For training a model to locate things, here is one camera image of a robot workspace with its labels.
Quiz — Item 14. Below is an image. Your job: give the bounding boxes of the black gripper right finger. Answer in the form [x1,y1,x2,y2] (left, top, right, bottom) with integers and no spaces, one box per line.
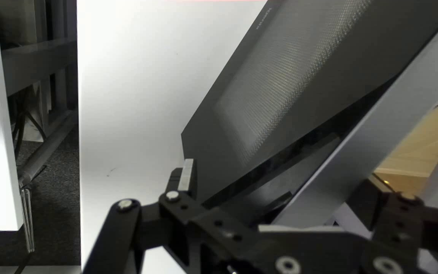
[273,194,438,274]

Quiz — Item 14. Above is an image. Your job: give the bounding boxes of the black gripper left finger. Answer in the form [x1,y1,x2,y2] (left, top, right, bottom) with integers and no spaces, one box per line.
[83,158,279,274]

